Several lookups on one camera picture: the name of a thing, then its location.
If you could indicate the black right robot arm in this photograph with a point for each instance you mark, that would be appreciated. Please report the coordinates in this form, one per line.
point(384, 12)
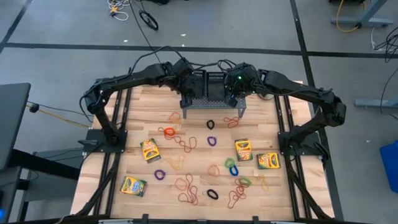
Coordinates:
point(298, 87)

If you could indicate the orange rubber band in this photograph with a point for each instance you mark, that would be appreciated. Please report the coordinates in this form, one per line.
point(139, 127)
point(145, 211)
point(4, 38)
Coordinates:
point(170, 119)
point(175, 184)
point(208, 170)

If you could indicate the grey metal table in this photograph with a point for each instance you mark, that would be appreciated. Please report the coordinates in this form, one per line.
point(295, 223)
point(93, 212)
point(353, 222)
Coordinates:
point(214, 104)

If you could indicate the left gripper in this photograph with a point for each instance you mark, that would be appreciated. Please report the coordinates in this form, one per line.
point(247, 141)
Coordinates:
point(189, 82)

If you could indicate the green coil wristband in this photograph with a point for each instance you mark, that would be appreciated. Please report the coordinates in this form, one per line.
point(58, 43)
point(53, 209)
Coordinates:
point(226, 163)
point(250, 182)

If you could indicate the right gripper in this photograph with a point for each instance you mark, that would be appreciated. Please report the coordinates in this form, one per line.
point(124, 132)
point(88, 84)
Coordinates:
point(241, 82)

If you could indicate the grey desk leg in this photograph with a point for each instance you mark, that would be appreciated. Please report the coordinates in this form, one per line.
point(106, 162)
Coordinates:
point(370, 12)

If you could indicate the grey desk foot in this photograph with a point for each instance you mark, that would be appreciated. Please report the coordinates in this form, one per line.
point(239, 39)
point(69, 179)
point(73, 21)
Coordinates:
point(376, 103)

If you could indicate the black plastic basket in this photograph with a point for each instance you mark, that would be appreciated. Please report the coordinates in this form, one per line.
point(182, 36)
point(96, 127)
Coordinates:
point(199, 74)
point(216, 88)

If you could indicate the dark grey flat monitor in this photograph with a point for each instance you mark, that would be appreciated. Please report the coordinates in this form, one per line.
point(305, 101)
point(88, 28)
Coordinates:
point(14, 124)

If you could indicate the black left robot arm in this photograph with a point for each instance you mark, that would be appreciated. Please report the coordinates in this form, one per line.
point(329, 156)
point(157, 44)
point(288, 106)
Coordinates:
point(136, 76)

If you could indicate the blue coil wristband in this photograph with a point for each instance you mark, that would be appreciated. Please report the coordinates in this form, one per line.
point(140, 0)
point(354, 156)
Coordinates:
point(231, 171)

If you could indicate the yellow green crayon box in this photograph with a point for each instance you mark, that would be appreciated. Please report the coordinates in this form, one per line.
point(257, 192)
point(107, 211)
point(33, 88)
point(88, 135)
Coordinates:
point(150, 150)
point(133, 186)
point(268, 160)
point(243, 149)

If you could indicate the long red rubber band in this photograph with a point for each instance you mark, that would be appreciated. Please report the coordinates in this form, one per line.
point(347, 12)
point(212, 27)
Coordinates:
point(182, 143)

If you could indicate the black coil wristband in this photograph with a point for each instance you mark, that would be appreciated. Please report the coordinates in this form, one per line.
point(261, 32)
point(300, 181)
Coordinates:
point(207, 124)
point(217, 195)

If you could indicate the dark desk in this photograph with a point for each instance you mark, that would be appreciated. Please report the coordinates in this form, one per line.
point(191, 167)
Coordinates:
point(46, 161)

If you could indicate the yellow rubber band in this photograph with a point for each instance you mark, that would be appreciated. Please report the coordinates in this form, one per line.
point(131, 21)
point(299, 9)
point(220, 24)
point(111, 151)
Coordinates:
point(262, 182)
point(174, 163)

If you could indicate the purple coil wristband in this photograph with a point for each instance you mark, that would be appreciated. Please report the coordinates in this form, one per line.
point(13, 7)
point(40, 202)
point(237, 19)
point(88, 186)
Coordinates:
point(208, 141)
point(155, 175)

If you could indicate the orange coil wristband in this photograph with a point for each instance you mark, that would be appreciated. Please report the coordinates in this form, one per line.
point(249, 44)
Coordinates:
point(165, 132)

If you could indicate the blue plastic bin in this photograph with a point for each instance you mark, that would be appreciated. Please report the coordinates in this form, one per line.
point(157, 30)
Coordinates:
point(390, 165)

